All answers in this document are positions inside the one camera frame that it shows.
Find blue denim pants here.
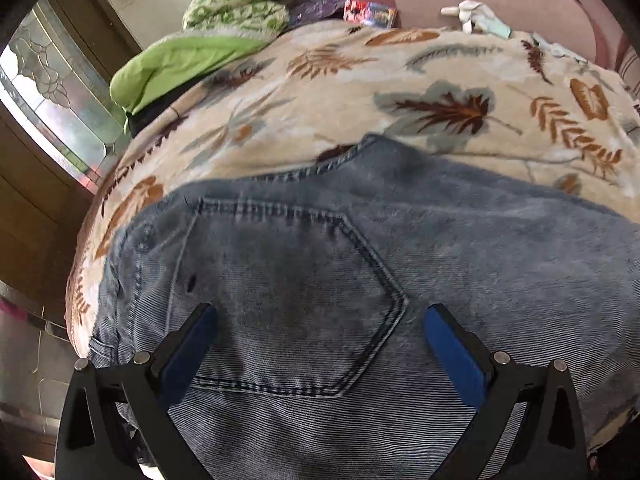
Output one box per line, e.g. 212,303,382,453
87,132,640,480

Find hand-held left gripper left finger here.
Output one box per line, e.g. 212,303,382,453
54,302,219,480

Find purple plastic bag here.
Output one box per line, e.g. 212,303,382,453
287,0,351,26

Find wooden window frame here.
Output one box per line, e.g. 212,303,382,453
0,0,146,321

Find dark cloth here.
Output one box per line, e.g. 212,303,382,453
125,104,173,139

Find white glove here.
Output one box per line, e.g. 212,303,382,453
532,32,590,64
440,0,513,38

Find beige leaf print blanket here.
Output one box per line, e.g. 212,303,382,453
65,25,640,461

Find colourful picture packet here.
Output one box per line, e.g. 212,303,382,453
367,2,399,27

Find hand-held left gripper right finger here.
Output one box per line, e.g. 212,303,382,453
422,303,589,480

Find red and white packet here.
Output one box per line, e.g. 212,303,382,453
344,0,372,24

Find patterned glass window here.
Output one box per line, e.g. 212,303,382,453
0,0,133,191

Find striped cushion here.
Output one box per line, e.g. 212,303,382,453
614,35,640,106

